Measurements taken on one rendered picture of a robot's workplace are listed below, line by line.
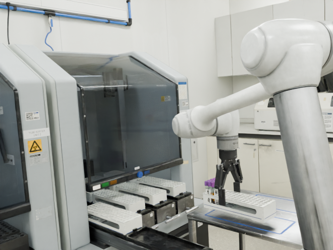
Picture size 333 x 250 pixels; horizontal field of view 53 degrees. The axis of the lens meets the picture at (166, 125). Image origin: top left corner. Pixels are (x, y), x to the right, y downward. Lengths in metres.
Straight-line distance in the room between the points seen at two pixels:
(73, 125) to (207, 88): 2.72
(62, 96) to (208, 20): 2.93
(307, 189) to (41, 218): 0.97
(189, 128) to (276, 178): 2.40
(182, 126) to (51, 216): 0.62
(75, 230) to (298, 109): 1.02
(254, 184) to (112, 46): 2.02
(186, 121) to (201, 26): 2.79
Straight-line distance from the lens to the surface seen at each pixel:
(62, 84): 1.38
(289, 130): 0.81
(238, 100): 1.15
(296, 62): 0.81
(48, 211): 1.39
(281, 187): 3.58
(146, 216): 1.60
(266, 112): 3.50
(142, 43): 3.22
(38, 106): 1.33
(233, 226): 1.39
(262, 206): 1.33
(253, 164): 3.65
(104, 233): 1.46
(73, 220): 1.46
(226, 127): 1.34
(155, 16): 3.40
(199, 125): 1.23
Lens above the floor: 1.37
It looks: 6 degrees down
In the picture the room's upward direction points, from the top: 3 degrees counter-clockwise
